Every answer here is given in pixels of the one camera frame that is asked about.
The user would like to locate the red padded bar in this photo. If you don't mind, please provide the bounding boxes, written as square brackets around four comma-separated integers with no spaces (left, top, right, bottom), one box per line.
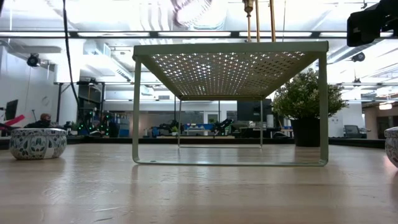
[0,114,26,128]

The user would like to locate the black metal rack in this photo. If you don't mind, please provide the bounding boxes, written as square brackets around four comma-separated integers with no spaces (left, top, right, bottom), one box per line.
[77,81,105,138]

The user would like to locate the grey office chair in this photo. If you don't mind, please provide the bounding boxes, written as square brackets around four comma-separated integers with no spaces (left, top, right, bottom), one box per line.
[343,124,363,139]

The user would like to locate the large black screen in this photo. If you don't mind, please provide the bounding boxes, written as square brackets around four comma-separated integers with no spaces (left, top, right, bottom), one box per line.
[236,98,273,123]

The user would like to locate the medium gold candlestick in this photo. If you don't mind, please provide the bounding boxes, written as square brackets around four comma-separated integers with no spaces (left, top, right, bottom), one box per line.
[255,0,261,43]

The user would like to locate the potted green plant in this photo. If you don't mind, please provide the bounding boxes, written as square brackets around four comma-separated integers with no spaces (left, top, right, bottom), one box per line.
[271,68,349,147]

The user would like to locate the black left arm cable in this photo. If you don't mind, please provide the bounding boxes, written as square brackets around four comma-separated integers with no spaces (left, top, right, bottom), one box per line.
[62,0,80,105]

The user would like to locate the green perforated metal shelf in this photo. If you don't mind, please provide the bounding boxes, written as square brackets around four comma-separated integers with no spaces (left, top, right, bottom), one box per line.
[132,40,330,167]

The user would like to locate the blue storage bins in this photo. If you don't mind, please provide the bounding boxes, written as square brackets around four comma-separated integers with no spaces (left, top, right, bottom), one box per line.
[110,114,131,138]

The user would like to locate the short gold candlestick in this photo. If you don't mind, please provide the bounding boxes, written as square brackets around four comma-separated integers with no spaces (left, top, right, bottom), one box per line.
[269,0,277,43]

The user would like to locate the blue patterned candle tin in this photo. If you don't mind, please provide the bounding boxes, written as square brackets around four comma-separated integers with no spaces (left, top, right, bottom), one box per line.
[8,128,68,161]

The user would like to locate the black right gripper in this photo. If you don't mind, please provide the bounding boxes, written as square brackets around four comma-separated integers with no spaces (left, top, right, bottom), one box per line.
[346,0,398,47]

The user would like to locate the black computer monitor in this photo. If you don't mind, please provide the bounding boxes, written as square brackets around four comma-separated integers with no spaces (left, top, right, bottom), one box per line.
[5,99,19,121]

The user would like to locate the person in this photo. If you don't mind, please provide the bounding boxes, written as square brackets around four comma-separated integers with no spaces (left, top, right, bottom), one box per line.
[24,113,65,129]

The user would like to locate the black aluminium table frame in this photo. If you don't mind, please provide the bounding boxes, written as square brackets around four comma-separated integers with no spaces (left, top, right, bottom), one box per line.
[0,136,398,149]

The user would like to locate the overhead light bar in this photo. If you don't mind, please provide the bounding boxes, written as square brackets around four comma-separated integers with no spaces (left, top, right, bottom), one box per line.
[0,30,398,39]

